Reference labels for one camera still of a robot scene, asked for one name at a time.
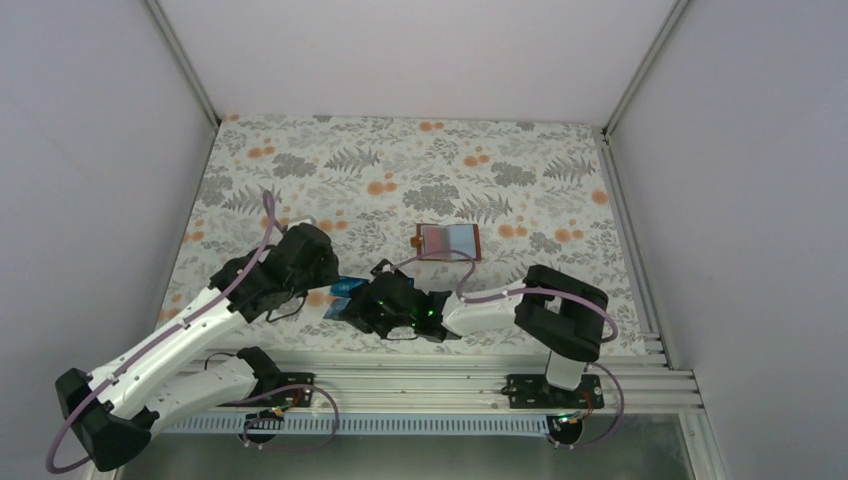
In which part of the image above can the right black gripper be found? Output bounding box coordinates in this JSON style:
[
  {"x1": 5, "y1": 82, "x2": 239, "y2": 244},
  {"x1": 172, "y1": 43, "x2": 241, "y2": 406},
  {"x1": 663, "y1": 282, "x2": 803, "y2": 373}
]
[{"x1": 339, "y1": 286, "x2": 416, "y2": 339}]

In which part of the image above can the brown leather card holder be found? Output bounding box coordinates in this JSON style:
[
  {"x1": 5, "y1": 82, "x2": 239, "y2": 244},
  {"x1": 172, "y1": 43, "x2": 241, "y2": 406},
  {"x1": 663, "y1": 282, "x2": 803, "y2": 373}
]
[{"x1": 410, "y1": 223, "x2": 482, "y2": 262}]

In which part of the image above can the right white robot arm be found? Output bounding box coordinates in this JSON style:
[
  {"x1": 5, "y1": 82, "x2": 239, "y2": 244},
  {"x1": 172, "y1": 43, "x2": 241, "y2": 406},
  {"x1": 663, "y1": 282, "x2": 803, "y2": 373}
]
[{"x1": 338, "y1": 265, "x2": 614, "y2": 407}]

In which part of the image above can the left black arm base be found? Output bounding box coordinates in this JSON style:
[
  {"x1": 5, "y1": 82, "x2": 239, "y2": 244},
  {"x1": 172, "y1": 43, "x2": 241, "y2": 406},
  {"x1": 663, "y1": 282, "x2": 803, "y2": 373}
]
[{"x1": 221, "y1": 372, "x2": 315, "y2": 409}]

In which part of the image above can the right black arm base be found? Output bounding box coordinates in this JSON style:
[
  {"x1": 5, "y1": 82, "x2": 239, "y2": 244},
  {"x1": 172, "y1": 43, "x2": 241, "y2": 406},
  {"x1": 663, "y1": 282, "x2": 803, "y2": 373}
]
[{"x1": 500, "y1": 374, "x2": 605, "y2": 410}]

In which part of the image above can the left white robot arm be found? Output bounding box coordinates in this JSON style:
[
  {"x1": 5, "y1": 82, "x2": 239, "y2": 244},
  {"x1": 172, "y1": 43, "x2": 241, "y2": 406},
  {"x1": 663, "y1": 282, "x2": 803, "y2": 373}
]
[{"x1": 55, "y1": 221, "x2": 339, "y2": 472}]

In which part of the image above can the blue card upper left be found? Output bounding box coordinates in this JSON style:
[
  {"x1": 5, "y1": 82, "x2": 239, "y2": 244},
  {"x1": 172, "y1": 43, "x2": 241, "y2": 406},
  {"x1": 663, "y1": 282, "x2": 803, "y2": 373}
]
[{"x1": 330, "y1": 276, "x2": 368, "y2": 298}]

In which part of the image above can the blue card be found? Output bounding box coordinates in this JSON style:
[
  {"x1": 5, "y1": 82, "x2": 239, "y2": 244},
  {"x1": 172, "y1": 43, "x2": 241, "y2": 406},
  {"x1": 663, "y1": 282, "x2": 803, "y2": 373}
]
[
  {"x1": 330, "y1": 276, "x2": 368, "y2": 298},
  {"x1": 323, "y1": 298, "x2": 350, "y2": 321}
]

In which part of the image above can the blue card lower left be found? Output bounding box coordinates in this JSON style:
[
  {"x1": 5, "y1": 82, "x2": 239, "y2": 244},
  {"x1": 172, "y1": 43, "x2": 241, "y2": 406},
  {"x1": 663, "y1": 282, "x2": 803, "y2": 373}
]
[{"x1": 323, "y1": 298, "x2": 350, "y2": 321}]

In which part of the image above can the floral patterned table mat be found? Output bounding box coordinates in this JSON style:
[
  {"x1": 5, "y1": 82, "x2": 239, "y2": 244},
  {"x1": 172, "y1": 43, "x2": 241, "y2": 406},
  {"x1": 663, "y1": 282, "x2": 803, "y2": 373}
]
[{"x1": 159, "y1": 114, "x2": 646, "y2": 356}]

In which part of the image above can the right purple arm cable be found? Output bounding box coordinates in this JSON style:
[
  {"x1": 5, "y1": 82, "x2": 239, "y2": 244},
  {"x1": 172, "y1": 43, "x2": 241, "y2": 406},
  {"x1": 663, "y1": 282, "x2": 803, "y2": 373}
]
[{"x1": 392, "y1": 256, "x2": 627, "y2": 452}]

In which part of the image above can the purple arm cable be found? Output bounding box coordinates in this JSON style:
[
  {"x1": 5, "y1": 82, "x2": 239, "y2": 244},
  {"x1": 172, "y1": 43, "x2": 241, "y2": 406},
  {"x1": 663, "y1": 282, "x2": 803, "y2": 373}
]
[
  {"x1": 392, "y1": 256, "x2": 627, "y2": 452},
  {"x1": 44, "y1": 190, "x2": 340, "y2": 476}
]

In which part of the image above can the aluminium rail frame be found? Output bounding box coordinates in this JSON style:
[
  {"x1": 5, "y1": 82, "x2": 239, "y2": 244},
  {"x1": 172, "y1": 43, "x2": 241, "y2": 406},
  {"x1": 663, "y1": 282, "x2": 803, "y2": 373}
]
[{"x1": 108, "y1": 349, "x2": 705, "y2": 416}]

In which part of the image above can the slotted grey cable duct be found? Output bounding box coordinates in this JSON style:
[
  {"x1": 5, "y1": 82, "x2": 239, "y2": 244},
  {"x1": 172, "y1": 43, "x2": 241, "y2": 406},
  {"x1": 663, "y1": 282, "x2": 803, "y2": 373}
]
[{"x1": 165, "y1": 412, "x2": 549, "y2": 437}]

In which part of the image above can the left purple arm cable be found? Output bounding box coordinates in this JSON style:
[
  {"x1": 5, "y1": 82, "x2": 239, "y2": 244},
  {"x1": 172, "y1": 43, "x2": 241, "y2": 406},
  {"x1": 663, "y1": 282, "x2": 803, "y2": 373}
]
[{"x1": 44, "y1": 190, "x2": 340, "y2": 476}]

